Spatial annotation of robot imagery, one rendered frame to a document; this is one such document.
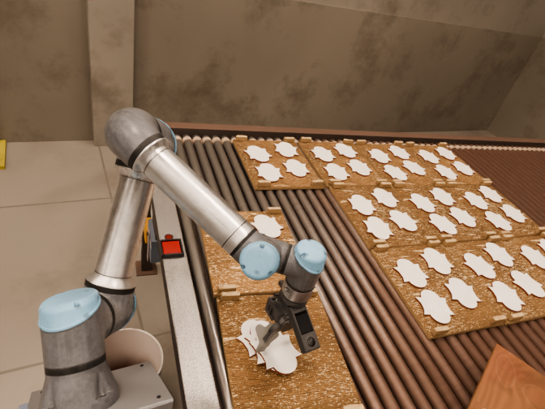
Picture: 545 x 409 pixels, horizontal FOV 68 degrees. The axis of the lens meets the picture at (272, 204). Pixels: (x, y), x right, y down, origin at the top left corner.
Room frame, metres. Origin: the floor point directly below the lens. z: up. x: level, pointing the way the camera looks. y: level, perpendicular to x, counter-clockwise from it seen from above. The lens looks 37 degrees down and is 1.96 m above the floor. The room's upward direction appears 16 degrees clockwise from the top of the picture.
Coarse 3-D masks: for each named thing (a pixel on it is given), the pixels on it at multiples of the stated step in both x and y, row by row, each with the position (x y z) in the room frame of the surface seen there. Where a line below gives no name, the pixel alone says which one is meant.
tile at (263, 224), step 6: (258, 216) 1.27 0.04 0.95; (264, 216) 1.28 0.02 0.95; (258, 222) 1.23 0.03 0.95; (264, 222) 1.24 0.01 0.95; (270, 222) 1.25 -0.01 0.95; (276, 222) 1.26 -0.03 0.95; (258, 228) 1.19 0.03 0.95; (264, 228) 1.21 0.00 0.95; (270, 228) 1.21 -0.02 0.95; (276, 228) 1.22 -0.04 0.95; (282, 228) 1.24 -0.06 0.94; (264, 234) 1.17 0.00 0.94; (270, 234) 1.18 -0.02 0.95; (276, 234) 1.19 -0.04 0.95
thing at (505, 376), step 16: (496, 352) 0.83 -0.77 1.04; (496, 368) 0.77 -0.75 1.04; (512, 368) 0.79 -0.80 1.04; (528, 368) 0.80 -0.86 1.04; (480, 384) 0.70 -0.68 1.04; (496, 384) 0.72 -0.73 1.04; (512, 384) 0.73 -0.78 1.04; (528, 384) 0.75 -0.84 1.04; (544, 384) 0.76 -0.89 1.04; (480, 400) 0.65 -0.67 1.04; (496, 400) 0.67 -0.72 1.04; (512, 400) 0.68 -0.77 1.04; (528, 400) 0.69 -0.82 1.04; (544, 400) 0.71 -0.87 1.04
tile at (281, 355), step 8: (280, 336) 0.73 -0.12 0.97; (288, 336) 0.73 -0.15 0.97; (272, 344) 0.69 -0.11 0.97; (280, 344) 0.70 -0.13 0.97; (288, 344) 0.71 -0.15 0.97; (264, 352) 0.66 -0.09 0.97; (272, 352) 0.67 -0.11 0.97; (280, 352) 0.67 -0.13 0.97; (288, 352) 0.68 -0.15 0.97; (296, 352) 0.69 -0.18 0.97; (264, 360) 0.64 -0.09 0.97; (272, 360) 0.64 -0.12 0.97; (280, 360) 0.65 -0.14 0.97; (288, 360) 0.66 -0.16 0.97; (296, 360) 0.66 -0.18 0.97; (280, 368) 0.63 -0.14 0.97; (288, 368) 0.63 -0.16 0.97
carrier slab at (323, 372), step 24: (240, 312) 0.80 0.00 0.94; (264, 312) 0.82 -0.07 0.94; (312, 312) 0.87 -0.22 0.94; (240, 360) 0.64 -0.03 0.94; (312, 360) 0.70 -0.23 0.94; (336, 360) 0.72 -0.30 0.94; (240, 384) 0.58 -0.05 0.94; (264, 384) 0.59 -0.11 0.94; (288, 384) 0.61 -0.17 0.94; (312, 384) 0.63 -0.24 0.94; (336, 384) 0.65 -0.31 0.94; (240, 408) 0.51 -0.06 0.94; (264, 408) 0.53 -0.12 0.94; (288, 408) 0.55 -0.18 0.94; (312, 408) 0.56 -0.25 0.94; (336, 408) 0.58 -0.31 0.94
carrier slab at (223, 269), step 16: (208, 240) 1.07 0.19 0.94; (288, 240) 1.18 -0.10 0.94; (208, 256) 0.99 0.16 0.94; (224, 256) 1.01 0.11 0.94; (208, 272) 0.93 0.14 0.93; (224, 272) 0.94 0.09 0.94; (240, 272) 0.96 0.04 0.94; (240, 288) 0.89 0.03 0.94; (256, 288) 0.91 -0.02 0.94; (272, 288) 0.93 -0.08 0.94
